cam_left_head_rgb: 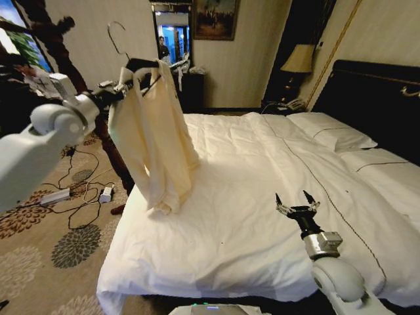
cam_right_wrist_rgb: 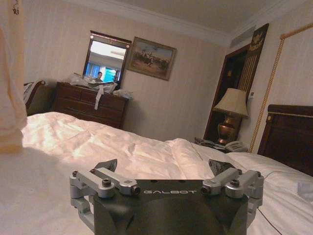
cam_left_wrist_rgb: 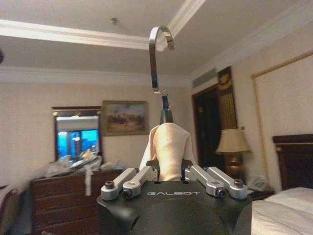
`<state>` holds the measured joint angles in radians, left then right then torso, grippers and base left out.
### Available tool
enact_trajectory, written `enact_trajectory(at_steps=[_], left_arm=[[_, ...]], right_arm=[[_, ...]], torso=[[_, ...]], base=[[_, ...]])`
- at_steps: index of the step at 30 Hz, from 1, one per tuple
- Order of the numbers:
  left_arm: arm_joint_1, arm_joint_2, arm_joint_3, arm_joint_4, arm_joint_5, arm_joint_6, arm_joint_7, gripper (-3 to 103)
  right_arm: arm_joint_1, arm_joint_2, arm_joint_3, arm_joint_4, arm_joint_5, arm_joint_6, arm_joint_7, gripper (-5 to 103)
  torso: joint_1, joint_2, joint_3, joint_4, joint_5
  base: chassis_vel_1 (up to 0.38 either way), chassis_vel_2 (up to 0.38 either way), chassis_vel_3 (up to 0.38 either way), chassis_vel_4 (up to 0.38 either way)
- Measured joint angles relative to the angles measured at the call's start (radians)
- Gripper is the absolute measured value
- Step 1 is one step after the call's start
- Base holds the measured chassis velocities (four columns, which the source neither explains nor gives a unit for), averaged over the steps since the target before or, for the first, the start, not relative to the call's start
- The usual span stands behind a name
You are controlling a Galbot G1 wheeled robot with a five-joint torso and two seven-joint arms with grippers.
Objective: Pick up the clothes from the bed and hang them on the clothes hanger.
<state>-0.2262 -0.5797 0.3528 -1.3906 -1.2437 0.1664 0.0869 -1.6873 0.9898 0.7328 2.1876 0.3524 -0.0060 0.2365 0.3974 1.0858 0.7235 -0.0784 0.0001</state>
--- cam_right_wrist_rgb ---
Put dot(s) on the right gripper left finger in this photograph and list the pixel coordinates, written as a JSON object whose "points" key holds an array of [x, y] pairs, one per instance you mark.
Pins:
{"points": [[97, 180]]}

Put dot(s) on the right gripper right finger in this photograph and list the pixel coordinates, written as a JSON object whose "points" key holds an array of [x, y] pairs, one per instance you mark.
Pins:
{"points": [[234, 182]]}

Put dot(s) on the white bed duvet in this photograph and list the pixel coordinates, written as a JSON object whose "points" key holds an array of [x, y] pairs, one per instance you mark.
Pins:
{"points": [[102, 142]]}

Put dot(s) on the white desk telephone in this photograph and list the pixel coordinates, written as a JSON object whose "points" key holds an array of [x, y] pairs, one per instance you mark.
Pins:
{"points": [[236, 146]]}

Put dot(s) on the white pillow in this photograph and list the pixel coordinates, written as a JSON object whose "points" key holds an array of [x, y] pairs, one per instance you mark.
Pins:
{"points": [[276, 186]]}

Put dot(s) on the dark bedside table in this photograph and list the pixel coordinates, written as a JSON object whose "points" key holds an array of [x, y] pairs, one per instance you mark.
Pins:
{"points": [[207, 143]]}

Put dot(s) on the dark wooden headboard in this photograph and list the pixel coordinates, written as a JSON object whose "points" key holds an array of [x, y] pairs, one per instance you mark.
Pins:
{"points": [[288, 137]]}

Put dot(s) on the clear plastic wrapper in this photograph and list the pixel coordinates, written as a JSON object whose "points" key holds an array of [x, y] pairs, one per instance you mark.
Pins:
{"points": [[305, 188]]}

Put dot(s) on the dark wooden dresser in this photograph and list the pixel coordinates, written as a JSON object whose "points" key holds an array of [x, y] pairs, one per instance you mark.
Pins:
{"points": [[80, 105]]}

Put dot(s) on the brass table lamp, beige shade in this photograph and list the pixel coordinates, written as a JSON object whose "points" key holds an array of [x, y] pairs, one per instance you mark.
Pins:
{"points": [[231, 105]]}

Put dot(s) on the clear plastic bag pile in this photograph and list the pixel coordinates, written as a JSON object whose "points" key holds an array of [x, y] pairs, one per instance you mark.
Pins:
{"points": [[80, 79]]}

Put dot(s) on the person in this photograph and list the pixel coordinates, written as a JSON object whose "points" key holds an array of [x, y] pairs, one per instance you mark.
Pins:
{"points": [[99, 77]]}

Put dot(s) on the dark wooden curved chair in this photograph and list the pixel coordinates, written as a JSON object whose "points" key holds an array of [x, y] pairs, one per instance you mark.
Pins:
{"points": [[36, 95]]}

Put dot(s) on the pale yellow hanging garment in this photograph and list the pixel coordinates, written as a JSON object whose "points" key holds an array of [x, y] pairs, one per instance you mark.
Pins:
{"points": [[11, 98]]}

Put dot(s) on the framed landscape painting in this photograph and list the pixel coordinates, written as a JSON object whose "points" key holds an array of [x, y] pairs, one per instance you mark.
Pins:
{"points": [[151, 58]]}

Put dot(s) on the white ceiling air vent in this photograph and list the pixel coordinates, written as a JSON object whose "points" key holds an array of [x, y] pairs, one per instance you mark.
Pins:
{"points": [[242, 36]]}

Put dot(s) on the small wall control panel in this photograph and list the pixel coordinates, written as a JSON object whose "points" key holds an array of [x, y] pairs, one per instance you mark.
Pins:
{"points": [[252, 95]]}

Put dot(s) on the dark framed wall mirror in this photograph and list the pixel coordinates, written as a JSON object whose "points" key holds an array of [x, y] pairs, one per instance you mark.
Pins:
{"points": [[107, 61]]}

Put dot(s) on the dark wooden door frame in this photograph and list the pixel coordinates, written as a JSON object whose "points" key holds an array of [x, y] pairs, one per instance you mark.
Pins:
{"points": [[254, 61]]}

